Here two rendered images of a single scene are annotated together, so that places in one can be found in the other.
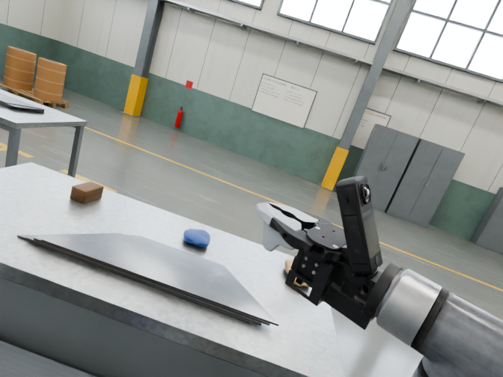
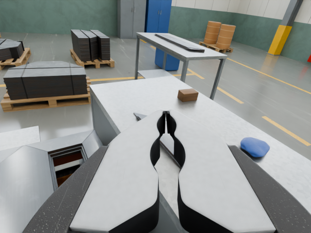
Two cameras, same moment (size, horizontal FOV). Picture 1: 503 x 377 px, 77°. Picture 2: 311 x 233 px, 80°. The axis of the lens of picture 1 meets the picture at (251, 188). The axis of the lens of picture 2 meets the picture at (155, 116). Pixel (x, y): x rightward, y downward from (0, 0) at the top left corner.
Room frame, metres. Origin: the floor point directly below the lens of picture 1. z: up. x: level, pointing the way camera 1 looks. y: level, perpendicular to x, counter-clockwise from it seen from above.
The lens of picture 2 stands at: (0.39, -0.11, 1.52)
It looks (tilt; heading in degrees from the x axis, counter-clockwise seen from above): 32 degrees down; 54
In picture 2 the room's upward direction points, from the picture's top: 7 degrees clockwise
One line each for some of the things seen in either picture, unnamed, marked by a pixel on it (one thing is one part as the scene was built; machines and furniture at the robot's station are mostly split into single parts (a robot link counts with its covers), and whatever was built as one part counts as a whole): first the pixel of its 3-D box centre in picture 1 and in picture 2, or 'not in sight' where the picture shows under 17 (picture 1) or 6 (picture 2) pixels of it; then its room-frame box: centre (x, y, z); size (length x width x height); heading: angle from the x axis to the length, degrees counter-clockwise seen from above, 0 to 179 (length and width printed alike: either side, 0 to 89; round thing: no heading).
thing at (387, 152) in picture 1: (379, 167); not in sight; (8.07, -2.86, 0.98); 1.00 x 0.48 x 1.95; 82
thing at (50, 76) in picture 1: (34, 78); (218, 36); (6.95, 5.29, 0.47); 1.32 x 0.80 x 0.95; 82
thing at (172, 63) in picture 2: not in sight; (167, 56); (3.39, 3.80, 0.29); 0.61 x 0.43 x 0.57; 81
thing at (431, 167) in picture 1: (421, 182); not in sight; (7.92, -3.90, 0.98); 1.00 x 0.48 x 1.95; 82
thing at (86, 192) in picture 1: (87, 192); (187, 95); (1.10, 0.58, 1.07); 0.10 x 0.06 x 0.05; 172
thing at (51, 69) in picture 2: not in sight; (51, 82); (0.60, 3.05, 0.23); 1.20 x 0.80 x 0.47; 170
